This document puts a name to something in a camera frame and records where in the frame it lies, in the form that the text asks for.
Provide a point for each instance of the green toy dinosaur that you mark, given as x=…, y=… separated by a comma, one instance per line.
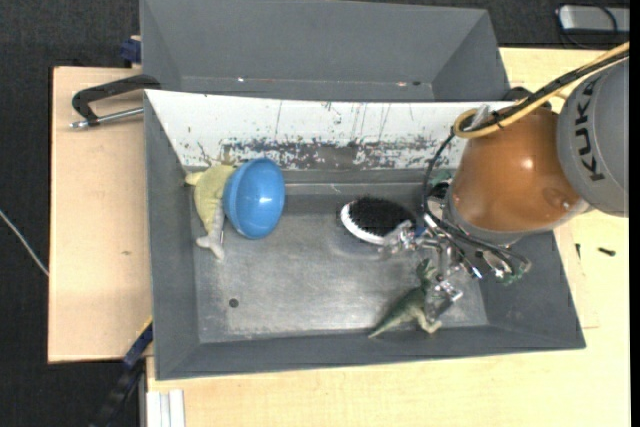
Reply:
x=407, y=307

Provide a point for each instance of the grey metal bin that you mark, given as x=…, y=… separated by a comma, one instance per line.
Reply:
x=310, y=275

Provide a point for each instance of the yellow-green plush toy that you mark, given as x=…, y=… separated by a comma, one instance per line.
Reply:
x=210, y=200

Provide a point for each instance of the small black screw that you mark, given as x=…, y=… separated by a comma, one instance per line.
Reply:
x=607, y=252

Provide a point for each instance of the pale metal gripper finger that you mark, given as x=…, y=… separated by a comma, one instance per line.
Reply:
x=446, y=293
x=402, y=240

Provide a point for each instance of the blue plastic bowl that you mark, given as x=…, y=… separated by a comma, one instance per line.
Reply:
x=255, y=200

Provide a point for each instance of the black and white hairbrush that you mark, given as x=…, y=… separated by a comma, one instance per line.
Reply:
x=375, y=217

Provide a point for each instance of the black cylinder on white bracket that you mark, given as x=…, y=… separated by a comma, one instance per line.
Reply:
x=440, y=191

